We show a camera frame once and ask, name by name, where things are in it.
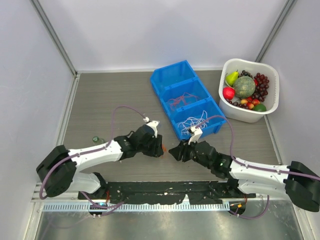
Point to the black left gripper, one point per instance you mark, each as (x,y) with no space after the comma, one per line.
(157,141)

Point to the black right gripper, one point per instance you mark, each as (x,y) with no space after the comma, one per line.
(177,152)

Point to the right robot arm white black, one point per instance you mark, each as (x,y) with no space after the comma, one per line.
(295,182)

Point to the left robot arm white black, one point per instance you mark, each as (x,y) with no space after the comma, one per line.
(62,170)

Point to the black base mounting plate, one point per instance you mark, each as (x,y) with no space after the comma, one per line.
(170,192)

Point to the blue three-compartment bin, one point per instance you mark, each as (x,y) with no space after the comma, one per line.
(185,100)

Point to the clear glass bottle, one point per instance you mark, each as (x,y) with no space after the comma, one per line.
(97,140)

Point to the red apple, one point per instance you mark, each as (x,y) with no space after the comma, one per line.
(228,93)

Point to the red yellow cherries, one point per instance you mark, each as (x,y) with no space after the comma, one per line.
(248,104)

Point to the green yellow pear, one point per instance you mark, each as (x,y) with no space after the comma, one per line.
(231,78)

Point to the white fruit basket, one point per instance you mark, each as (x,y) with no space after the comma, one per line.
(272,99)

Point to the green melon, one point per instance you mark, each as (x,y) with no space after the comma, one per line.
(244,87)

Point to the green lime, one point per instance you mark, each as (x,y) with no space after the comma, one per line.
(259,108)

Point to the dark red grape bunch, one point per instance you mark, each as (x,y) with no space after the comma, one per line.
(261,87)

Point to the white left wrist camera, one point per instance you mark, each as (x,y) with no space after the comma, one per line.
(153,124)

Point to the perforated cable duct strip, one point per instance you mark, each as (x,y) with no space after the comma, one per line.
(183,207)

